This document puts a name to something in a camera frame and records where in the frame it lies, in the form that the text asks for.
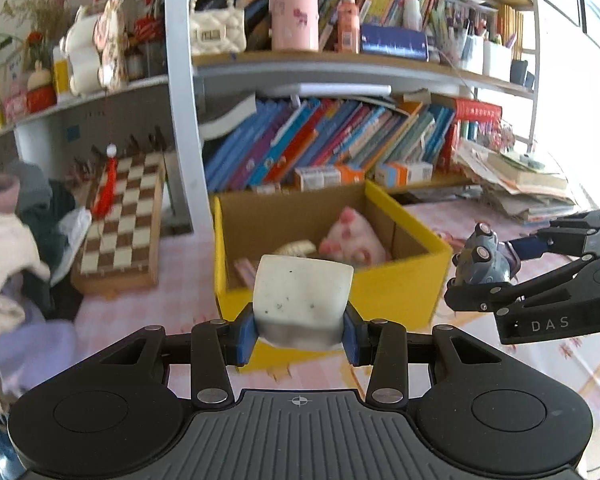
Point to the white quilted handbag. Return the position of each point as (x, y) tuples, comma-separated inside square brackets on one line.
[(217, 27)]

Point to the thick red book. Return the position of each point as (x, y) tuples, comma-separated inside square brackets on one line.
[(472, 120)]

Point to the white plastic bottle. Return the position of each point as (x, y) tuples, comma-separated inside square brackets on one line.
[(412, 14)]

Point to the purple garment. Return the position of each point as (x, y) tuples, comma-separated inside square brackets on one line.
[(35, 355)]

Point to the white pen holders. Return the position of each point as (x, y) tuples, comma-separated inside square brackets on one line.
[(485, 57)]

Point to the dark blue printed box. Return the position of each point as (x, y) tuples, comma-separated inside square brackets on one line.
[(392, 42)]

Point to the white and orange box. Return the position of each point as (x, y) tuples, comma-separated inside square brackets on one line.
[(402, 172)]

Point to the pink plush pig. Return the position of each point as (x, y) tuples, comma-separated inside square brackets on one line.
[(352, 237)]

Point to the dried flower bunch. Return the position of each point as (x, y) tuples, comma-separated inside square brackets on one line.
[(40, 15)]

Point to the peach bottle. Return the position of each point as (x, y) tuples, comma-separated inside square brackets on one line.
[(348, 27)]

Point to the stack of papers and books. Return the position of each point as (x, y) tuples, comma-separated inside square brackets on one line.
[(520, 185)]

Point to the wooden chessboard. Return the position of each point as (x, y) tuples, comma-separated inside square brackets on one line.
[(120, 225)]

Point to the yellow cardboard box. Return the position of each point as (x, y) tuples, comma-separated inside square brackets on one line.
[(405, 290)]

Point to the pink cylinder container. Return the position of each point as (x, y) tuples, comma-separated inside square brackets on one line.
[(294, 10)]

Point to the red and white jar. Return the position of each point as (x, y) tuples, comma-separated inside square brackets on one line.
[(41, 92)]

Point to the white plush toy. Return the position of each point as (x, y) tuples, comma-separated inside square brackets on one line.
[(87, 50)]

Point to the row of colourful books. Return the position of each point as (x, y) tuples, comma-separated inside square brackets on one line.
[(330, 135)]

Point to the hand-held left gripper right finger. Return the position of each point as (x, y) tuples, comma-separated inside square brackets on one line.
[(355, 337)]

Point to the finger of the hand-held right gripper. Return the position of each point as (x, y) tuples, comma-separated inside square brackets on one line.
[(530, 248), (480, 296)]

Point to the cream cube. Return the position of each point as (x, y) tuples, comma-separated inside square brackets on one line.
[(300, 295)]

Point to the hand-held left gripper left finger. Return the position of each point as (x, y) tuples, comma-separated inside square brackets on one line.
[(246, 340)]

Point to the pink printed desktop mat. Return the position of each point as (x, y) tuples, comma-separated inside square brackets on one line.
[(190, 270)]

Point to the pile of dark clothes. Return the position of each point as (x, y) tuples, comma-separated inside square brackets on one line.
[(55, 210)]

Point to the white shelf unit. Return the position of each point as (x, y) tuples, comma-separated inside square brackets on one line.
[(180, 60)]

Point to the red tassel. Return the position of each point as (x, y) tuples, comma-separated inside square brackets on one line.
[(107, 185)]

